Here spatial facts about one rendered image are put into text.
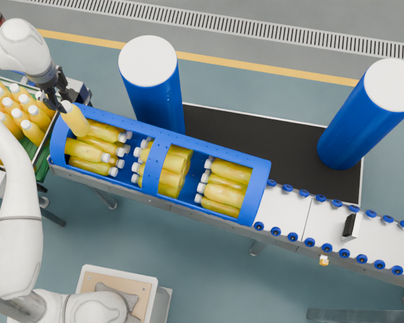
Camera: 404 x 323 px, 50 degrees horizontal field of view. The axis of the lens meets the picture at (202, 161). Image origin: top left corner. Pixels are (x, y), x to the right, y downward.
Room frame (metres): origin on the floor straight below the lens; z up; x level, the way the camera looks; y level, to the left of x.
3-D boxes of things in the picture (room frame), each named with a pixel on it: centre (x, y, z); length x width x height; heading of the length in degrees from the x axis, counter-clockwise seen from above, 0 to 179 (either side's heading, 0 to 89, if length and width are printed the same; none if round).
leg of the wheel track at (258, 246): (0.33, -0.33, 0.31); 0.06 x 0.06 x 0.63; 71
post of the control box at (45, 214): (0.53, 0.93, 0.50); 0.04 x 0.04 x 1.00; 71
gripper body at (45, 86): (0.67, 0.48, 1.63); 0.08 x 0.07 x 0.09; 161
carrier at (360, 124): (0.96, -0.90, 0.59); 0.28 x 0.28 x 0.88
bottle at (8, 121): (0.80, 0.88, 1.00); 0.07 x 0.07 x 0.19
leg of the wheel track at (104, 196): (0.65, 0.60, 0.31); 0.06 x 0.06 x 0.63; 71
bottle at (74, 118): (0.67, 0.48, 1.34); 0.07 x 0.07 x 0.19
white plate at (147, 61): (1.11, 0.25, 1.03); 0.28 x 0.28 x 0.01
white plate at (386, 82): (0.96, -0.90, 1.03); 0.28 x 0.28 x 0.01
